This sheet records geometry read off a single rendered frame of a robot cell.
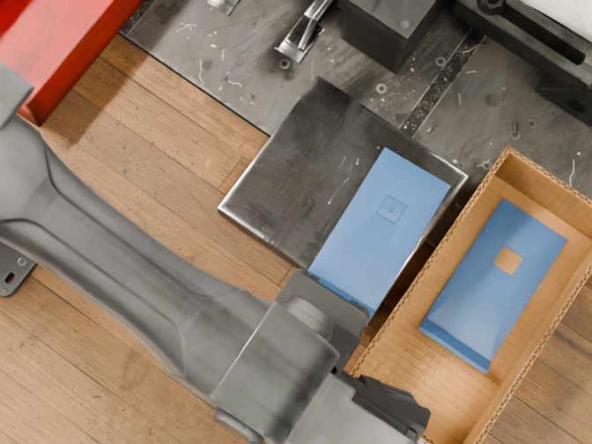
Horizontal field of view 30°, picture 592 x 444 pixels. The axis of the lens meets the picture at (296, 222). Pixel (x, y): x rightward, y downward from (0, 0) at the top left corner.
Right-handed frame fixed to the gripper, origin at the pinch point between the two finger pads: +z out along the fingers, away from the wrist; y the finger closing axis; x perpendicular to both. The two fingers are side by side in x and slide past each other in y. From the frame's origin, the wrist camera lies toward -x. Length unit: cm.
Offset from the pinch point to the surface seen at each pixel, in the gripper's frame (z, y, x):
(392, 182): 13.3, 9.8, 1.5
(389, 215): 11.9, 7.4, 0.1
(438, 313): 10.7, 2.4, -8.3
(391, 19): 13.4, 22.3, 9.1
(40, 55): 11.8, 2.8, 36.0
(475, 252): 14.0, 8.2, -8.2
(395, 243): 10.9, 5.7, -1.7
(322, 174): 12.3, 7.3, 7.2
